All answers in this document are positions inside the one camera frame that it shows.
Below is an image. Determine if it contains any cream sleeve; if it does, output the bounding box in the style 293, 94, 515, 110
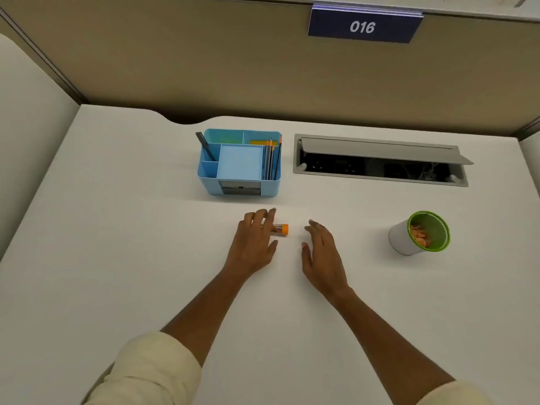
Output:
415, 380, 494, 405
84, 331, 203, 405

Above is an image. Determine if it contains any grey cable tray hatch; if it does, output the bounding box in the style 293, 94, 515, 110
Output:
293, 133, 475, 188

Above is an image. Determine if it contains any dark blue number sign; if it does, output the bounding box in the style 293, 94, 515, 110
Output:
307, 3, 424, 44

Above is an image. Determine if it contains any person's right forearm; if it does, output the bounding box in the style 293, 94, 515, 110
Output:
331, 286, 457, 405

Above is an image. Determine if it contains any blue desk organizer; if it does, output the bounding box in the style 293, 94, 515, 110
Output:
195, 128, 282, 197

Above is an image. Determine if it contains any cream right sleeve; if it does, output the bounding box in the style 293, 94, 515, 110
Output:
415, 380, 494, 405

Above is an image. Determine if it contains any person's right hand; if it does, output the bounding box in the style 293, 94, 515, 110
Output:
300, 219, 353, 298

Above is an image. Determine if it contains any light blue notepad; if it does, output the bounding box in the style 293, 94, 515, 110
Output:
218, 145, 263, 181

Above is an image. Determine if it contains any person's left hand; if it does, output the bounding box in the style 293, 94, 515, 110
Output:
222, 208, 279, 280

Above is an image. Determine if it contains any cream left sleeve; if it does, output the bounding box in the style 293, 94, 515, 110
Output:
84, 331, 203, 405

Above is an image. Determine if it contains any white cup green rim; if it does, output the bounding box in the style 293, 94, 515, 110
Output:
388, 210, 451, 256

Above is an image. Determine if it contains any white side partition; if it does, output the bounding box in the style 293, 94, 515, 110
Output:
0, 33, 81, 262
517, 130, 540, 199

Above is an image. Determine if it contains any black pen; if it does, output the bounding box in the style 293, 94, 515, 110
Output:
195, 132, 217, 162

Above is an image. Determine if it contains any beige desk partition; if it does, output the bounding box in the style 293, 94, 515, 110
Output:
0, 0, 540, 138

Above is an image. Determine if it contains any person's left forearm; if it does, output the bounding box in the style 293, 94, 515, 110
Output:
160, 267, 254, 368

